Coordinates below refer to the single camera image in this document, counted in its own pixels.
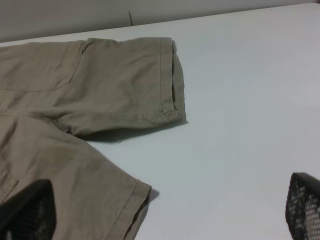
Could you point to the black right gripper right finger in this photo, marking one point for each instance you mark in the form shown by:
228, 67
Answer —
302, 210

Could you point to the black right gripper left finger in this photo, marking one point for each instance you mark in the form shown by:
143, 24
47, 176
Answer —
30, 214

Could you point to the khaki shorts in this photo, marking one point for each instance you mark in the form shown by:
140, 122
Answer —
54, 96

